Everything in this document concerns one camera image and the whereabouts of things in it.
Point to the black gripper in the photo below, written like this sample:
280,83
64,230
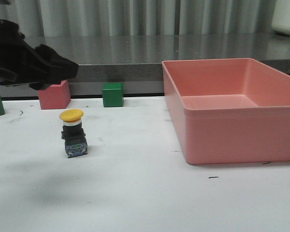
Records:
16,58

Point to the yellow push button switch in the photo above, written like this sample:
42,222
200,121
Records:
72,133

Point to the pink wooden cube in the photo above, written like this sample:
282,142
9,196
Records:
55,96

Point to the green cube near bin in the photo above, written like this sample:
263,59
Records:
112,94

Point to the grey stone countertop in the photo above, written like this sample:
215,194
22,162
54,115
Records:
139,58

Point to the pink plastic bin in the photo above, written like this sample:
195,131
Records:
229,110

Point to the white appliance on counter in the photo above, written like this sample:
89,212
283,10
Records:
281,17

